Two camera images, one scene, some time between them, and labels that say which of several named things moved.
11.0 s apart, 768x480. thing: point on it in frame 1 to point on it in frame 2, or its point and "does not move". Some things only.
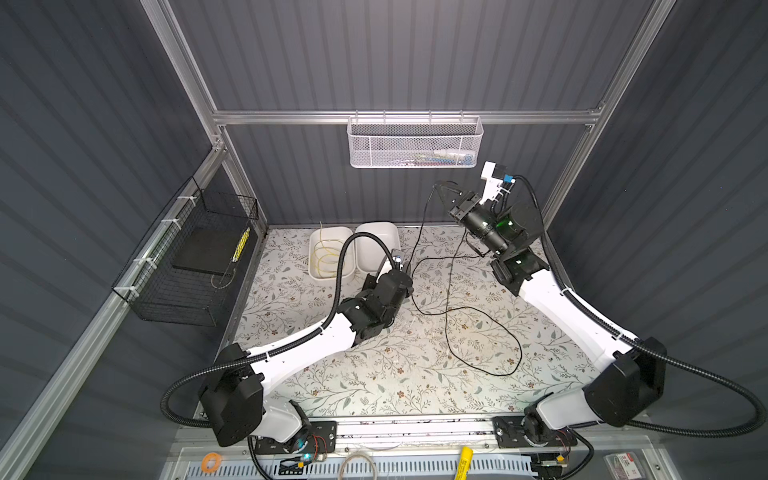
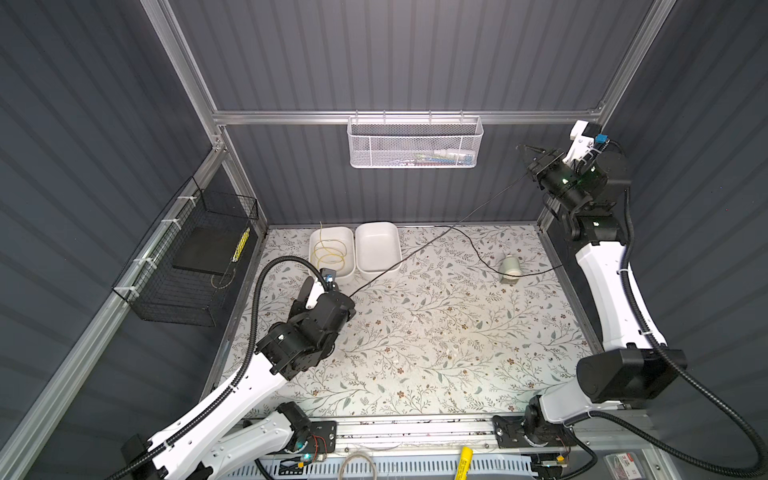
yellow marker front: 464,463 does not move
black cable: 439,307 to 450,226
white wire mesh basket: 408,142 does not move
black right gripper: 472,204 to 543,166
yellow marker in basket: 241,245 does not move
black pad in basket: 209,250 does not move
